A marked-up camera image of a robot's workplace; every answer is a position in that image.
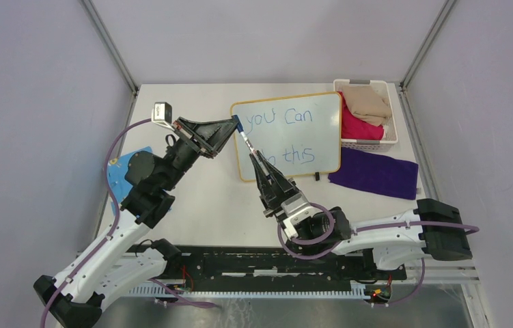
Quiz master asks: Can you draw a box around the blue marker cap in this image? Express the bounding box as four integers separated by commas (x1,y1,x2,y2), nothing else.
232,115,244,133

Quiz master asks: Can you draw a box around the white cable duct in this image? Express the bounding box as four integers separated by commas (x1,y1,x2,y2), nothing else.
125,282,370,300

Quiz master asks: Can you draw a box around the beige cloth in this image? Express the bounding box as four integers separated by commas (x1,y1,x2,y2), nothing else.
341,85,392,126

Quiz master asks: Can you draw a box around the blue patterned cloth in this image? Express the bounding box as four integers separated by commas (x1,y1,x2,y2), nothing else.
107,146,152,202

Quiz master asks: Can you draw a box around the purple cloth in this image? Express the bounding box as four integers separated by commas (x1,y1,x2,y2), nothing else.
328,148,419,200

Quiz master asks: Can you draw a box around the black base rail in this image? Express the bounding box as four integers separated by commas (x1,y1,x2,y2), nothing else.
159,245,407,292

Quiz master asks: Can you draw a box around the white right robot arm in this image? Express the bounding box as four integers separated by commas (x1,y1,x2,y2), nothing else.
249,150,480,279

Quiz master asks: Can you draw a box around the pink cloth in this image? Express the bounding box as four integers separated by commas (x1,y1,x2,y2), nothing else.
338,92,385,140

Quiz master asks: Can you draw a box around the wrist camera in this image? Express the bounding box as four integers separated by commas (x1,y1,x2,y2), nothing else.
276,192,315,239
151,102,173,129

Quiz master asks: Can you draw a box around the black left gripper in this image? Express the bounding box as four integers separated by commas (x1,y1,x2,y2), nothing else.
161,116,240,191

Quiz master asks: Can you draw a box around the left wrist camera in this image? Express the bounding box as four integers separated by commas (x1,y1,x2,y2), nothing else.
151,102,173,129

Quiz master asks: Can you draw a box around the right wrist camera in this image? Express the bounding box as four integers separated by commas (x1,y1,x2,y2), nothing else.
276,192,315,239

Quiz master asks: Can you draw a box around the white plastic basket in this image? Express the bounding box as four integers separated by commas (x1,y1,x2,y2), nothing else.
333,79,398,152

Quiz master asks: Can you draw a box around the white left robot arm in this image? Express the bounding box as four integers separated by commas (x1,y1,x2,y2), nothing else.
33,118,238,327

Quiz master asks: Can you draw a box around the yellow framed whiteboard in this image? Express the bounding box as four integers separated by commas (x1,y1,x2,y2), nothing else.
230,92,342,176

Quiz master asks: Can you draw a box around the blue whiteboard marker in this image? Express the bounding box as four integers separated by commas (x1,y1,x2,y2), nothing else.
238,129,259,165

